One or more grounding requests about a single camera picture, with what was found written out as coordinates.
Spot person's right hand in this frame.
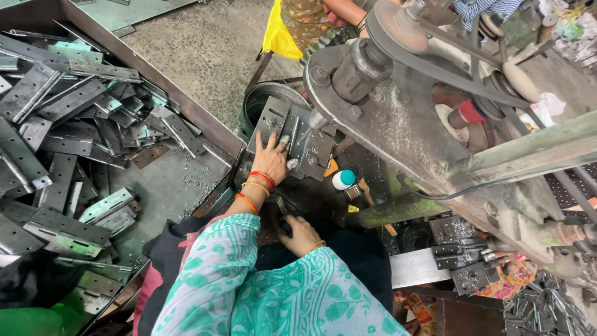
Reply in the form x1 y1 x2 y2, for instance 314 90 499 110
278 214 324 259

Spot person's left hand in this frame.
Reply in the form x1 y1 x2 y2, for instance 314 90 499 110
251 131 299 184

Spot black machine lever handle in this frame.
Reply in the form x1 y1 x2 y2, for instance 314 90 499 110
270 195 294 236

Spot grey steel hinge workpiece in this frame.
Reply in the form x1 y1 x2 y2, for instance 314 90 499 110
280 114 302 171

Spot orange bangle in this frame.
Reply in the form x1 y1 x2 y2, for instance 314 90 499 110
234 193 259 216

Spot thin gold bangle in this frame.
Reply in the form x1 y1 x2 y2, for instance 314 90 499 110
241 181 271 197

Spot red bangles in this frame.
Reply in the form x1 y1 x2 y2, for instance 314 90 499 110
248 171 277 190

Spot teal floral tunic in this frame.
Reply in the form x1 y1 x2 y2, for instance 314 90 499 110
150 213 411 336

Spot white bottle with teal cap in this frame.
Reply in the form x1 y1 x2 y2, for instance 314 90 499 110
331 169 356 191

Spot black lap cloth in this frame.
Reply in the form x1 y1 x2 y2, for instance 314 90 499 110
133 216 395 336

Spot steel drilling jig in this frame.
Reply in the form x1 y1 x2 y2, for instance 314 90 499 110
246 95 337 182

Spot wooden stick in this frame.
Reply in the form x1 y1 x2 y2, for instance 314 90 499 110
357 178 398 237

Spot scattered metal shavings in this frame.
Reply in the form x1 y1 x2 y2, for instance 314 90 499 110
175 154 234 220

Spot drill chuck with bit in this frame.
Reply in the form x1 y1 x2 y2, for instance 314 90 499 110
298 108 331 141

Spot round metal bucket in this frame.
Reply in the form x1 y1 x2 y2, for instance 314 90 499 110
239 82 310 143

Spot white metal strip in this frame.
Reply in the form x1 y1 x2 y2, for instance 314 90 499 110
389 246 452 289

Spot large grey steel tray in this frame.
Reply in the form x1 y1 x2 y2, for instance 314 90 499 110
0 0 247 336

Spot brown metal bar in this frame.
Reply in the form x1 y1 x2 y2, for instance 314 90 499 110
243 49 275 94

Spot grey drill press machine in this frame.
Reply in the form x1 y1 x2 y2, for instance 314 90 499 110
302 0 597 285

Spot stack of dark hinge plates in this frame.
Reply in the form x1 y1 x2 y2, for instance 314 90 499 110
428 215 503 296

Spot yellow cloth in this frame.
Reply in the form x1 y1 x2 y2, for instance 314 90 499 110
261 0 304 62

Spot black drive belt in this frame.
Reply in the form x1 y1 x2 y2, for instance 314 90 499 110
365 8 535 110

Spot orange floral cloth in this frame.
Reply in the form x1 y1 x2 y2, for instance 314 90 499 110
475 259 538 301

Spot pile of steel hinges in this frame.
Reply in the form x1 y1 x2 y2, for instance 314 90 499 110
0 29 236 318

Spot black cloth bundle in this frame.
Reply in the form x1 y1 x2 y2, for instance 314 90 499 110
0 262 85 310

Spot grey metal sheet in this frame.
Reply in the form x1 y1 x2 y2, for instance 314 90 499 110
70 0 201 33

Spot green plastic bag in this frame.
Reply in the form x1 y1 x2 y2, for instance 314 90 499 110
0 290 96 336

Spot heap of small metal parts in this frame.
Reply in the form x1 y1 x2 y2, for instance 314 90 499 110
503 270 595 336

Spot white crumpled rag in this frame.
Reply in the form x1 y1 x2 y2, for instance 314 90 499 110
519 92 567 130

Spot heap of clutter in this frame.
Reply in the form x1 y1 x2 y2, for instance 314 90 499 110
536 0 597 77

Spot black cable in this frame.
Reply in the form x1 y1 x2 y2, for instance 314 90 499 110
396 174 551 202

